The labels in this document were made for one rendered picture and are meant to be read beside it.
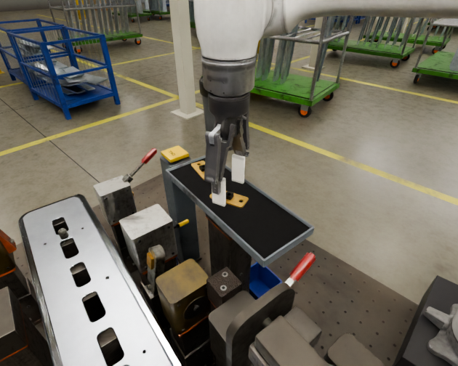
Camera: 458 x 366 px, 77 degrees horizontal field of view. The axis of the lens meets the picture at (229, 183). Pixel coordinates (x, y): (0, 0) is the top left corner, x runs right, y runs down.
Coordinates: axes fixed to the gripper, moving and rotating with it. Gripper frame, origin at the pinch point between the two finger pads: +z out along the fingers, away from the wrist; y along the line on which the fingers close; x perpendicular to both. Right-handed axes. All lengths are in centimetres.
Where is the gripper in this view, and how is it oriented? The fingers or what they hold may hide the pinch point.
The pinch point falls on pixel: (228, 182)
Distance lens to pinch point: 62.5
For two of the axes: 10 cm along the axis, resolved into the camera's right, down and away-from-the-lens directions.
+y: -4.6, 5.2, -7.2
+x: 8.9, 2.7, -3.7
